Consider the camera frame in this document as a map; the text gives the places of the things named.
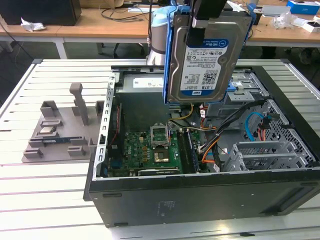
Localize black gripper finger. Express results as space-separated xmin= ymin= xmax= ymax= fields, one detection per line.
xmin=186 ymin=26 xmax=206 ymax=48

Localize hard disk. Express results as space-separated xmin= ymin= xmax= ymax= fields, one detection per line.
xmin=162 ymin=0 xmax=255 ymax=105

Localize flat grey box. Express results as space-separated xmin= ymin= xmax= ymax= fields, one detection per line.
xmin=261 ymin=5 xmax=292 ymax=18

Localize clear plastic bag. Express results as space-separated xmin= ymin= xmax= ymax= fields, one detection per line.
xmin=271 ymin=11 xmax=300 ymax=30

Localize metal drive cage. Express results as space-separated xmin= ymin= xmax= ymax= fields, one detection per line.
xmin=203 ymin=70 xmax=270 ymax=120

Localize grey power supply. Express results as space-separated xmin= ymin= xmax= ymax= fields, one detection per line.
xmin=114 ymin=73 xmax=171 ymax=126

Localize blue cardboard box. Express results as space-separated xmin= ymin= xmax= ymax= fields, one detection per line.
xmin=286 ymin=0 xmax=320 ymax=16

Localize metal socket cover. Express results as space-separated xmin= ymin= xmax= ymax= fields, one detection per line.
xmin=149 ymin=124 xmax=172 ymax=149

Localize white open box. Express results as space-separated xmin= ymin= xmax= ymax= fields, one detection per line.
xmin=292 ymin=18 xmax=320 ymax=33

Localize long wooden desk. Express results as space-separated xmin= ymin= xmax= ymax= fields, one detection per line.
xmin=0 ymin=4 xmax=320 ymax=60

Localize green installed RAM stick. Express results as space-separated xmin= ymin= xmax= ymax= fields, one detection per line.
xmin=187 ymin=129 xmax=201 ymax=173

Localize black RAM slot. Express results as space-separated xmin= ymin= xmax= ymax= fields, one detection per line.
xmin=176 ymin=129 xmax=193 ymax=175

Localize CPU socket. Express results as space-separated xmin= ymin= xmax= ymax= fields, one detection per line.
xmin=152 ymin=149 xmax=172 ymax=163

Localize green motherboard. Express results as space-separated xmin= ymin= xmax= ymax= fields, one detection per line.
xmin=107 ymin=127 xmax=208 ymax=177

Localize black graphics card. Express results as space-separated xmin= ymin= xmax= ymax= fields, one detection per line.
xmin=137 ymin=167 xmax=181 ymax=176

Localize grey parts rack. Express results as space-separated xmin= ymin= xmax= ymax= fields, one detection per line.
xmin=21 ymin=83 xmax=105 ymax=165

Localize large black box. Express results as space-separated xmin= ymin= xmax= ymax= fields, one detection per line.
xmin=0 ymin=0 xmax=82 ymax=27

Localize black PC case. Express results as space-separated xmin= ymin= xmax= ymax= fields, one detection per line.
xmin=83 ymin=58 xmax=320 ymax=228

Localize crumpled white paper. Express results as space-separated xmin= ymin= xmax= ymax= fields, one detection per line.
xmin=20 ymin=17 xmax=47 ymax=33

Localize silver CPU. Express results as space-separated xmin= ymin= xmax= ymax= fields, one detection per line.
xmin=39 ymin=126 xmax=57 ymax=136

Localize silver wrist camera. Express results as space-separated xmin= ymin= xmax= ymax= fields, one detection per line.
xmin=191 ymin=18 xmax=208 ymax=29

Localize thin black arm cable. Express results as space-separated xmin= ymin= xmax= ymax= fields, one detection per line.
xmin=147 ymin=0 xmax=154 ymax=51

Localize yellow black wire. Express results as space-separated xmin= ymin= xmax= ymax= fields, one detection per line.
xmin=169 ymin=102 xmax=195 ymax=122

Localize black cable loop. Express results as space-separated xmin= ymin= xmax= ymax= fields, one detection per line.
xmin=100 ymin=7 xmax=148 ymax=24

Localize black cable bundle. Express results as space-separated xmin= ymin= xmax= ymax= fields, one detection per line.
xmin=199 ymin=98 xmax=266 ymax=153

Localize blue wire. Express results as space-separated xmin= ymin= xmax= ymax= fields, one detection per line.
xmin=244 ymin=112 xmax=272 ymax=141

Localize orange red wire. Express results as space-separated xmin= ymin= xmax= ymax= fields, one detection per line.
xmin=258 ymin=119 xmax=270 ymax=142

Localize orange yellow power wires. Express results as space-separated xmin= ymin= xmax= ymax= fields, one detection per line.
xmin=199 ymin=139 xmax=219 ymax=166

